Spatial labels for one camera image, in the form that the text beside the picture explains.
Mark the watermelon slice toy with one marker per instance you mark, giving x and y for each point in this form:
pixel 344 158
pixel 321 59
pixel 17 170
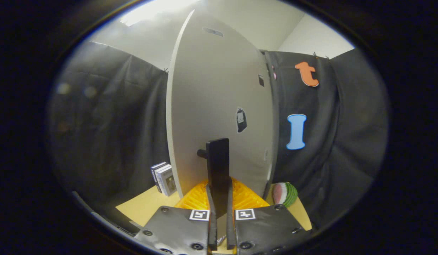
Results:
pixel 288 194

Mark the grey cover book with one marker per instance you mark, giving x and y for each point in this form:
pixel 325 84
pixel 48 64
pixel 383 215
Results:
pixel 167 182

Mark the white shoe cabinet door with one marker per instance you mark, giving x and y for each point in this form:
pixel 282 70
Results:
pixel 205 88

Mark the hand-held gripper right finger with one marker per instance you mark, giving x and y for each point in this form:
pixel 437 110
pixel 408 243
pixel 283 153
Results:
pixel 265 230

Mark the grey shoe cabinet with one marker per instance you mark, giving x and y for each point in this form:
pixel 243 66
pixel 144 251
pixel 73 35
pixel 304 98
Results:
pixel 272 124

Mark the ceiling light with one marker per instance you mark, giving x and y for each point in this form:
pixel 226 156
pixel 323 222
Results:
pixel 151 12

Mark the white book blue spine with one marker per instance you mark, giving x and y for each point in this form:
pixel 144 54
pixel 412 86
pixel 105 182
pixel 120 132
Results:
pixel 156 170

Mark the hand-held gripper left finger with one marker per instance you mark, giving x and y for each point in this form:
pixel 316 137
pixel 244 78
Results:
pixel 176 230

